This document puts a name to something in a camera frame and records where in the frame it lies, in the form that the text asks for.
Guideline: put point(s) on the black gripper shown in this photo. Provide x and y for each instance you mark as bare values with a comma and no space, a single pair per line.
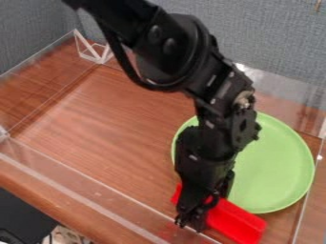
203,163

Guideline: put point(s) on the red rectangular block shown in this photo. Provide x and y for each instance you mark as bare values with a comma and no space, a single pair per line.
236,224

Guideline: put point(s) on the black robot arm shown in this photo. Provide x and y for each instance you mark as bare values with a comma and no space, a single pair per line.
168,54

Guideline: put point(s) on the green round plate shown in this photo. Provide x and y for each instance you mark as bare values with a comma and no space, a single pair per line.
273,169

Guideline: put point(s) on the white power strip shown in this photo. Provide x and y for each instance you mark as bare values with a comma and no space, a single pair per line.
64,235

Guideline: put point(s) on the black box under table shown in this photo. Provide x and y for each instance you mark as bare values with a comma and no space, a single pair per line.
24,225

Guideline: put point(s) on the clear acrylic enclosure wall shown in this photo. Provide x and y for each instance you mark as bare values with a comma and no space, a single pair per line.
85,149

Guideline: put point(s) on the clear acrylic corner bracket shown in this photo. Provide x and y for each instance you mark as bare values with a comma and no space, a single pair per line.
90,51

